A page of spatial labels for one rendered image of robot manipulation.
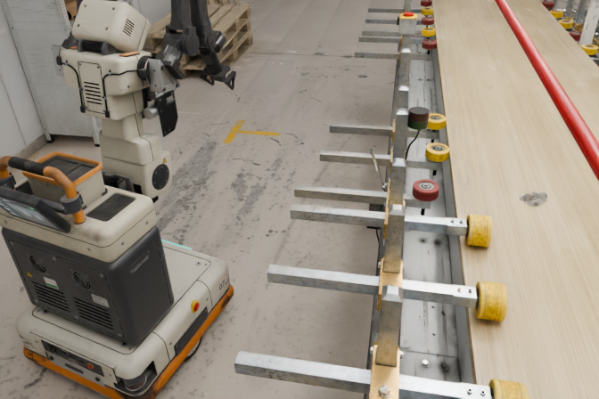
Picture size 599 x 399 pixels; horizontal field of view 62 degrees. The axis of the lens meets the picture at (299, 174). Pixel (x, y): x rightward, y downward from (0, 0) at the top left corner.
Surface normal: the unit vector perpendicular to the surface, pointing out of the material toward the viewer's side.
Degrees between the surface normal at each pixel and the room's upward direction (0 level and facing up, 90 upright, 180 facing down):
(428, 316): 0
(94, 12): 48
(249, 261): 0
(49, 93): 90
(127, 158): 82
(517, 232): 0
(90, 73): 82
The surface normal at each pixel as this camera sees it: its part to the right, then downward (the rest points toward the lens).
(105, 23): -0.33, -0.22
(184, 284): -0.03, -0.85
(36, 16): -0.19, 0.52
